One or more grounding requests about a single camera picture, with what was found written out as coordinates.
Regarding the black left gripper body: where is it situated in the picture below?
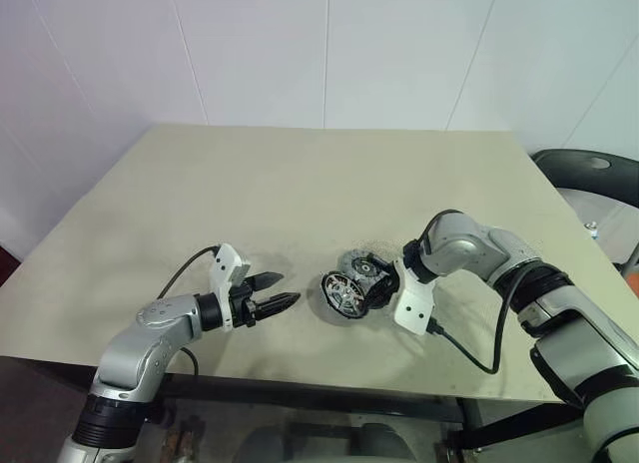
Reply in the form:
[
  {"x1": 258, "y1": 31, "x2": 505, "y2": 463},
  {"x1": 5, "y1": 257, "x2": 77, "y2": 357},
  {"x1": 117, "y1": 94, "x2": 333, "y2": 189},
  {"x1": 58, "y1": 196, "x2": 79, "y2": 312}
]
[{"x1": 230, "y1": 278, "x2": 260, "y2": 329}]

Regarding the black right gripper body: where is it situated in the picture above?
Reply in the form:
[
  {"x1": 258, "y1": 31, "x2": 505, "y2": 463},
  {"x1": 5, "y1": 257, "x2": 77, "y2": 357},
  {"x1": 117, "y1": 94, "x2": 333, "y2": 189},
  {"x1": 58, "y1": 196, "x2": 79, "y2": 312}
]
[{"x1": 369, "y1": 267, "x2": 402, "y2": 309}]

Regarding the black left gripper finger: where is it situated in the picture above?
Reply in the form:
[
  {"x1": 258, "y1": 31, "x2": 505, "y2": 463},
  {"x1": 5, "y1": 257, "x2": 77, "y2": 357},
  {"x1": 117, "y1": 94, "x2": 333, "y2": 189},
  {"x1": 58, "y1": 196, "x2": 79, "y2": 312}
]
[
  {"x1": 244, "y1": 271, "x2": 285, "y2": 292},
  {"x1": 255, "y1": 291, "x2": 302, "y2": 321}
]

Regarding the grey round motor cover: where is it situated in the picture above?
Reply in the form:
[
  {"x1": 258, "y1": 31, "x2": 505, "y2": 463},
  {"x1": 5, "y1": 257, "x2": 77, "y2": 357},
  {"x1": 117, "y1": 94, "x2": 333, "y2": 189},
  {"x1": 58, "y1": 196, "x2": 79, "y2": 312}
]
[{"x1": 336, "y1": 249, "x2": 395, "y2": 285}]

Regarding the black motor rotor ring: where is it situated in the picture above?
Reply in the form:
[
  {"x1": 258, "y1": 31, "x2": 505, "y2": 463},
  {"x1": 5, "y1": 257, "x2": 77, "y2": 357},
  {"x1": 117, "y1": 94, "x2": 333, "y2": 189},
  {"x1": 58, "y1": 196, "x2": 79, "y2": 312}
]
[{"x1": 319, "y1": 268, "x2": 375, "y2": 320}]

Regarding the dark red cabinet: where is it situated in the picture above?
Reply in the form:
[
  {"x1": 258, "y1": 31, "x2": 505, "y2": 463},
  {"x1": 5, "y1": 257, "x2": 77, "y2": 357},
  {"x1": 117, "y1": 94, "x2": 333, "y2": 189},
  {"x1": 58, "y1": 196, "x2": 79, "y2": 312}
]
[{"x1": 0, "y1": 242, "x2": 24, "y2": 287}]

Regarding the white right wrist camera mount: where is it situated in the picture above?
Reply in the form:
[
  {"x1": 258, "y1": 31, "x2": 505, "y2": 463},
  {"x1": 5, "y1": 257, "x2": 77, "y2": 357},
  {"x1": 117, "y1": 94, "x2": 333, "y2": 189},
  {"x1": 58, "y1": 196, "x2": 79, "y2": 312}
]
[{"x1": 391, "y1": 257, "x2": 436, "y2": 337}]

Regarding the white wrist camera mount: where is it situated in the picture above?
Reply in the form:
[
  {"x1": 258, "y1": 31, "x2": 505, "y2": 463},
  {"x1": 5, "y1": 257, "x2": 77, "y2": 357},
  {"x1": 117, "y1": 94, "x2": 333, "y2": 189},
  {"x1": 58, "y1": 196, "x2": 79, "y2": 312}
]
[
  {"x1": 391, "y1": 257, "x2": 436, "y2": 337},
  {"x1": 209, "y1": 242, "x2": 252, "y2": 333}
]

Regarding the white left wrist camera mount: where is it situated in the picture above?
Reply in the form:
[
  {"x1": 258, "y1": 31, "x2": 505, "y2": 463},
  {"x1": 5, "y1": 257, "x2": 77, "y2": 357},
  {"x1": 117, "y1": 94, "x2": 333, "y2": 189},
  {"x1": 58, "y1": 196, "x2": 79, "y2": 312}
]
[{"x1": 209, "y1": 242, "x2": 252, "y2": 333}]

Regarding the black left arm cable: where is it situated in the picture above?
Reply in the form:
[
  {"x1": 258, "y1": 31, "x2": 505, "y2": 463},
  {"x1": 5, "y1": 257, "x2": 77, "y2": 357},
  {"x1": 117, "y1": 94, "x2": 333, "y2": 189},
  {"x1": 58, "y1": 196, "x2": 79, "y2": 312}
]
[{"x1": 157, "y1": 245, "x2": 221, "y2": 377}]

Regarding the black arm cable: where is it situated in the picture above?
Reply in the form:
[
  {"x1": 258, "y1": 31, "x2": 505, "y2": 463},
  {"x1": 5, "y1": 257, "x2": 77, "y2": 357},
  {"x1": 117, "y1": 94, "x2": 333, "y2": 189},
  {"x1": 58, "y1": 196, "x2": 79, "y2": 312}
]
[
  {"x1": 420, "y1": 210, "x2": 533, "y2": 376},
  {"x1": 157, "y1": 245, "x2": 221, "y2": 377}
]

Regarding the black table frame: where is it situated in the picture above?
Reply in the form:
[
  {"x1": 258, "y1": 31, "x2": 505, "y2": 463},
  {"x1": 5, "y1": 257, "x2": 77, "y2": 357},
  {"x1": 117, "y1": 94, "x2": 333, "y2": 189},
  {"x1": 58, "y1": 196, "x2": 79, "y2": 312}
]
[{"x1": 149, "y1": 372, "x2": 555, "y2": 449}]

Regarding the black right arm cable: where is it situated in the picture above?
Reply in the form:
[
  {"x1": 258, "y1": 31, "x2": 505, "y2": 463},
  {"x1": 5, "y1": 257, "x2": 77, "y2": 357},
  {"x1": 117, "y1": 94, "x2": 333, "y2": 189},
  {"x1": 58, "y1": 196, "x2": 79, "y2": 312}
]
[{"x1": 420, "y1": 210, "x2": 533, "y2": 376}]

